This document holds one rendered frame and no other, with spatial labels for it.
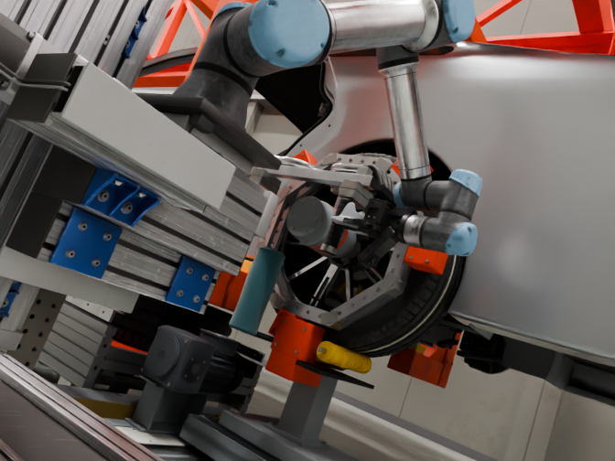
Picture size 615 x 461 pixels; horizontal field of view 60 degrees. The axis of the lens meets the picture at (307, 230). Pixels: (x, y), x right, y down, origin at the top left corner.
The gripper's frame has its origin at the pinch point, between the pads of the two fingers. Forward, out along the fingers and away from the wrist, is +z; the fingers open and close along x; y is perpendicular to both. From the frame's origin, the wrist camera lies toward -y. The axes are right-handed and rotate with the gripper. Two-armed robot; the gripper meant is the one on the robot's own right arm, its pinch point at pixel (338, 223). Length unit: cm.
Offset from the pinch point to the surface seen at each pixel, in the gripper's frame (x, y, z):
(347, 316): -21.4, -20.5, 1.1
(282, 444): -26, -61, 10
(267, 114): -407, 258, 483
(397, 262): -20.3, -2.0, -9.0
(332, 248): 1.3, -6.9, -1.8
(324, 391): -40, -43, 11
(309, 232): -6.2, -2.4, 12.7
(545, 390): -411, 2, 20
